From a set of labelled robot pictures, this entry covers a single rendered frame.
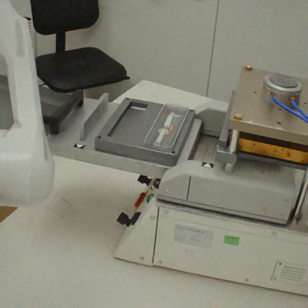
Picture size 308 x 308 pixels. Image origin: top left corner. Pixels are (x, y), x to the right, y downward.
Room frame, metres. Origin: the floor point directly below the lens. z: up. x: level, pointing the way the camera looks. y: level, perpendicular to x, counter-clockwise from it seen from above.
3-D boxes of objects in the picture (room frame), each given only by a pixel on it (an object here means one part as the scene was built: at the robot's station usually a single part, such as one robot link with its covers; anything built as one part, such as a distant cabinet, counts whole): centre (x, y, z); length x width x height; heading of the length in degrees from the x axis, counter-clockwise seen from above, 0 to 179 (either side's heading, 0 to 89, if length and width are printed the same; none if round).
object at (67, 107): (0.96, 0.20, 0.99); 0.15 x 0.02 x 0.04; 168
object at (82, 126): (0.93, 0.07, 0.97); 0.30 x 0.22 x 0.08; 78
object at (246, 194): (0.75, -0.13, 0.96); 0.26 x 0.05 x 0.07; 78
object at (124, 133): (0.92, 0.02, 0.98); 0.20 x 0.17 x 0.03; 168
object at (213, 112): (1.02, -0.19, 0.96); 0.25 x 0.05 x 0.07; 78
